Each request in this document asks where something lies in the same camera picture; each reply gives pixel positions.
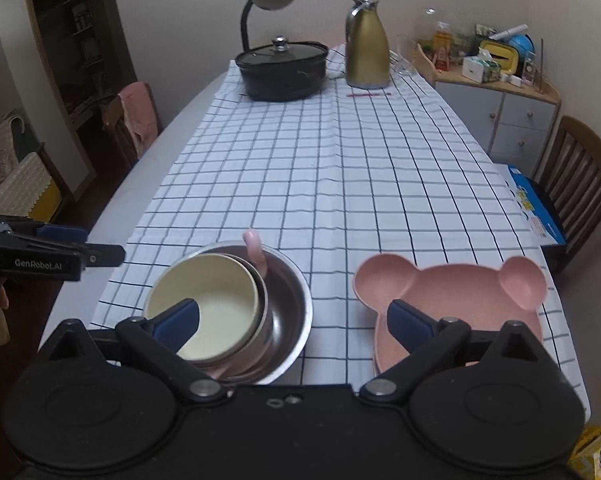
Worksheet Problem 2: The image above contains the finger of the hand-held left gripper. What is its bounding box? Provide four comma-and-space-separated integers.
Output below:
78, 242, 126, 267
35, 224, 88, 245

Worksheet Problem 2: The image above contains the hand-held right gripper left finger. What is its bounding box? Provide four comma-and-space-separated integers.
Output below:
48, 297, 231, 406

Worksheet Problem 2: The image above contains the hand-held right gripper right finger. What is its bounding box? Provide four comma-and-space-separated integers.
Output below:
359, 298, 549, 405

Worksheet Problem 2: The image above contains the cream bowl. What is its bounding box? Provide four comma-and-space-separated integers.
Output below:
143, 254, 260, 362

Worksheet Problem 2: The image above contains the pink bear-shaped plate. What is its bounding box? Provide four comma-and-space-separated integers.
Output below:
355, 254, 549, 377

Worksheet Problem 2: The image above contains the pink bowl with steel liner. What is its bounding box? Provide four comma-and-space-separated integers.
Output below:
180, 229, 276, 382

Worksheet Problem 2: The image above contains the stainless steel bowl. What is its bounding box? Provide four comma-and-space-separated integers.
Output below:
143, 241, 314, 386

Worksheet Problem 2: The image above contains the yellow storage cabinet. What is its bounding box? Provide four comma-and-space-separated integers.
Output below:
0, 151, 64, 222

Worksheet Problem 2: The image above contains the beige tote bag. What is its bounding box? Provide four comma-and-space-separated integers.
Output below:
0, 110, 32, 187

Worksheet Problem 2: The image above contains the dark wooden chair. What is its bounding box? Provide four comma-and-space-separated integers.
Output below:
529, 115, 601, 272
103, 81, 162, 169

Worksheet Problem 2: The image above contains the pink towel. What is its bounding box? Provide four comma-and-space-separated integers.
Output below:
118, 81, 160, 159

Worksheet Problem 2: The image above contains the white checkered tablecloth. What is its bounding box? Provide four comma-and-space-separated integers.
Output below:
88, 42, 591, 411

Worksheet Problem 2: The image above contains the blue printed flat box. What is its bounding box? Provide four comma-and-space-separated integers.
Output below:
508, 165, 567, 247

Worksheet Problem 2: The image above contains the dark wooden bookshelf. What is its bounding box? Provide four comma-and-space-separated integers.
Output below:
23, 0, 137, 128

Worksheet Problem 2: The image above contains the yellow printed carton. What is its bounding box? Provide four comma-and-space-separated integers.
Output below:
568, 422, 601, 480

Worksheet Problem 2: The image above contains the white wooden cabinet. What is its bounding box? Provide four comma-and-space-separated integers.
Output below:
433, 66, 563, 177

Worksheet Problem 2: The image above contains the black cooking pot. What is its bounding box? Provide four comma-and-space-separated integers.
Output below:
234, 44, 330, 103

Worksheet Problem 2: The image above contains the light wooden chair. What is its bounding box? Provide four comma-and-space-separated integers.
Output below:
417, 42, 439, 87

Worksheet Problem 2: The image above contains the white green tissue box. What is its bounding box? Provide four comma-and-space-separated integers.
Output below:
462, 52, 502, 84

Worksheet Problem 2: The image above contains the glass pot lid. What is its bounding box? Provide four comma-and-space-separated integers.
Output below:
236, 36, 326, 66

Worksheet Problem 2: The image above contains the clear drinking glass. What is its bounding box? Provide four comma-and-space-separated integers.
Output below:
393, 35, 417, 77

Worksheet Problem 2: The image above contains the gold thermos jug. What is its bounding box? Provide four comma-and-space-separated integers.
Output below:
345, 0, 392, 90

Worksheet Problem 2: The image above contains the clear acrylic stand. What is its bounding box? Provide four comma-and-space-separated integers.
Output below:
523, 37, 549, 94

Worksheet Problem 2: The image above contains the yellow storage box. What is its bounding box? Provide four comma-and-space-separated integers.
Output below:
478, 42, 519, 74

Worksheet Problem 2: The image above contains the white tube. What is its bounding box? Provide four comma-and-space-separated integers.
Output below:
491, 23, 529, 41

